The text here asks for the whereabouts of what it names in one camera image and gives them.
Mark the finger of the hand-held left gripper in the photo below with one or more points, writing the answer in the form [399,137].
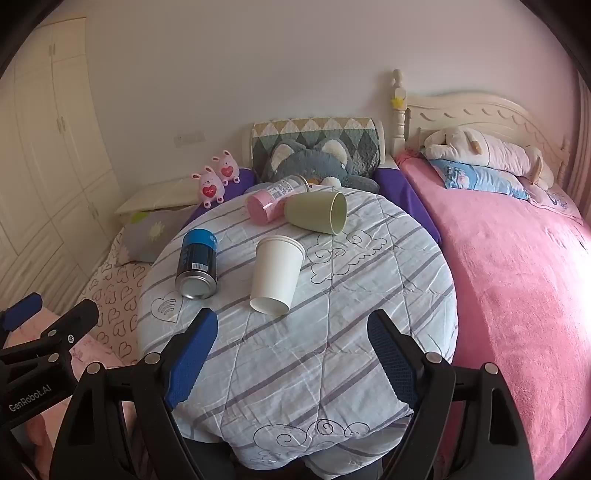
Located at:
[23,310]
[74,321]

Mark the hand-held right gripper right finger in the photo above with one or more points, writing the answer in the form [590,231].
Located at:
[392,360]

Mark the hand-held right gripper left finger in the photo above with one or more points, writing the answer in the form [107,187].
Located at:
[191,360]

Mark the white paper cup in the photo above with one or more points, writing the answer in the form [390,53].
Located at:
[274,277]

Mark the green plastic cup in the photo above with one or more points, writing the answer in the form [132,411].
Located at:
[309,210]

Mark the light pink cloth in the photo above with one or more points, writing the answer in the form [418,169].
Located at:
[85,354]

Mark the heart print bed sheet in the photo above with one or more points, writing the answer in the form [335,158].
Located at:
[115,300]

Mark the striped grey quilt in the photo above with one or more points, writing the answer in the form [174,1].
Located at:
[332,350]

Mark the blue metal can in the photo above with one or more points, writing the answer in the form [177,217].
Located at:
[196,258]

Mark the grey sun print pillow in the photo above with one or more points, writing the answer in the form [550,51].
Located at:
[147,230]

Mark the pink fleece blanket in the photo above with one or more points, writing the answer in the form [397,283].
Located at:
[508,300]

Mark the cream wardrobe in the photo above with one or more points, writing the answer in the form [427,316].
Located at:
[46,161]

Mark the cream pillow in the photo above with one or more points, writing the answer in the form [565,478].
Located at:
[157,194]

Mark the pink plastic bottle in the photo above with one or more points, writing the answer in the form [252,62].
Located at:
[261,205]

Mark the pink bunny toy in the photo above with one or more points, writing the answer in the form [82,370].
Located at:
[210,187]
[226,168]

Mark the purple bed sheet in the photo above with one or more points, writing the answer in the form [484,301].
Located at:
[392,182]

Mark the blue cartoon pillow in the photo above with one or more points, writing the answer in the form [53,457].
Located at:
[471,177]

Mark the grey plush toy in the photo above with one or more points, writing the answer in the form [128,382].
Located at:
[300,161]

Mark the white printed pillow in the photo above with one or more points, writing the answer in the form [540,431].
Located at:
[554,201]

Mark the white plush dog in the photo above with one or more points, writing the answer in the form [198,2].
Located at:
[485,150]

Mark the diamond pattern quilted cushion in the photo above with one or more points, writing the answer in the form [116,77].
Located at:
[323,129]

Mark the yellow bow ornament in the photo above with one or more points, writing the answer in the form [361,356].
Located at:
[398,100]

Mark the cream wooden headboard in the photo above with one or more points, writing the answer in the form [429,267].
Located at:
[485,113]

